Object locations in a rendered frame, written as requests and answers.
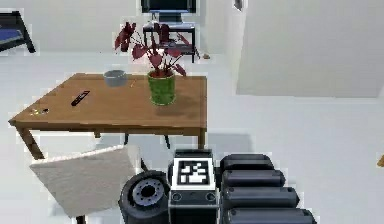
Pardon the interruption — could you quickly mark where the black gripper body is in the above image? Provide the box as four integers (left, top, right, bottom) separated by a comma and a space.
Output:
118, 169, 172, 224

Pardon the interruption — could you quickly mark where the black television set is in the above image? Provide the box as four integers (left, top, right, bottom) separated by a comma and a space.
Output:
140, 0, 198, 23

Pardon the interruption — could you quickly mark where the white cushioned chair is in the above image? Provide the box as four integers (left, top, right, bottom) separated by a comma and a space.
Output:
29, 133, 172, 224

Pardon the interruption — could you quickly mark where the brown wooden table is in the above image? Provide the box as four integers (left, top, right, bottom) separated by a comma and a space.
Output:
8, 72, 208, 160

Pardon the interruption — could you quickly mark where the red plant in green pot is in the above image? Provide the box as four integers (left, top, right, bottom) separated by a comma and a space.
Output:
114, 21, 188, 107

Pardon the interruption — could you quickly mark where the black remote control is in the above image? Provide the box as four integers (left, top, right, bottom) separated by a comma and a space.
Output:
70, 89, 91, 107

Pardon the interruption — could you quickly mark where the grey bowl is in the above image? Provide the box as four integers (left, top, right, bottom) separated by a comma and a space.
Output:
103, 69, 128, 88

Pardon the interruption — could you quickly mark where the small yellow and black object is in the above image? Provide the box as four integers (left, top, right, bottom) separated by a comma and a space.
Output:
29, 107, 50, 117

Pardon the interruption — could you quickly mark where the black television stand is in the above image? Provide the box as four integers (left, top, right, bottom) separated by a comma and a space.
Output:
142, 21, 201, 64

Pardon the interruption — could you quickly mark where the black chair with blue seat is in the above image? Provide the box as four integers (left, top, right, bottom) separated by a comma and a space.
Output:
0, 10, 37, 54

